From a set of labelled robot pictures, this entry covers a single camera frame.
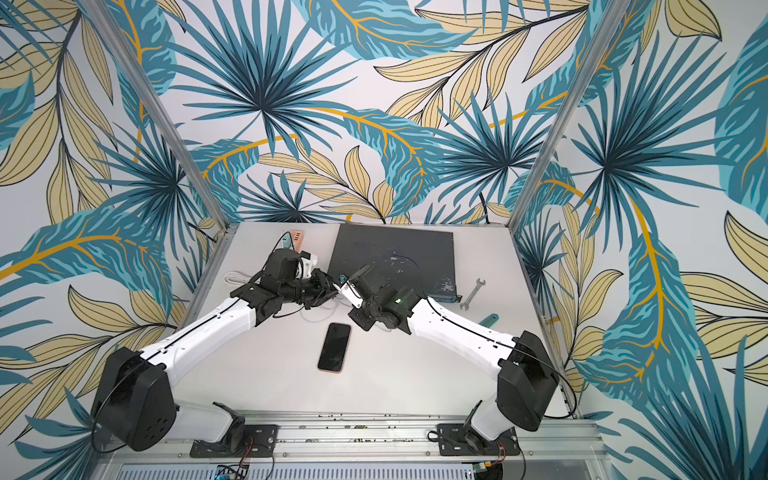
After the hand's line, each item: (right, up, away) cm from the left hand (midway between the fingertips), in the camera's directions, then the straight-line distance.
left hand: (344, 289), depth 79 cm
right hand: (-1, -8, -2) cm, 8 cm away
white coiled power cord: (-40, +1, +22) cm, 45 cm away
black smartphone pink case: (-4, -19, +8) cm, 21 cm away
